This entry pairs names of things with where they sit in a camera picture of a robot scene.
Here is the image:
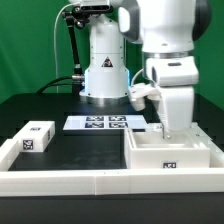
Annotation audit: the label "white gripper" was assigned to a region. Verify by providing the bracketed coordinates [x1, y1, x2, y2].
[146, 56, 199, 139]

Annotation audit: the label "white cabinet body box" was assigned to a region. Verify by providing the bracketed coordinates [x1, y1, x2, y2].
[124, 126, 210, 169]

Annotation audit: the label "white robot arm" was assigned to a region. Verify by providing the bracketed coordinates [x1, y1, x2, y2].
[69, 0, 211, 133]

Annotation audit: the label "white cabinet top block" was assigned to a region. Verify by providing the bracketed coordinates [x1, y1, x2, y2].
[14, 121, 55, 152]

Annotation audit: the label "white U-shaped frame wall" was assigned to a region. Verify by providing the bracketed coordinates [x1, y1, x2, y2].
[0, 133, 224, 197]

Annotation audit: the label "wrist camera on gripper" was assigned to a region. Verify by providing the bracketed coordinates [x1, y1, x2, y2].
[129, 83, 160, 111]

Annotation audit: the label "white marker base plate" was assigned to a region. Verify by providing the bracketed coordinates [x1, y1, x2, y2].
[63, 115, 147, 130]

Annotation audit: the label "black cables at base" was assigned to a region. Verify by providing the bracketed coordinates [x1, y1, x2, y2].
[35, 74, 85, 95]

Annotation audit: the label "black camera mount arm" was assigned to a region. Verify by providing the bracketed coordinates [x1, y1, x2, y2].
[62, 3, 113, 92]

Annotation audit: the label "white cable on mount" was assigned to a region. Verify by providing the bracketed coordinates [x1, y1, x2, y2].
[53, 1, 81, 94]

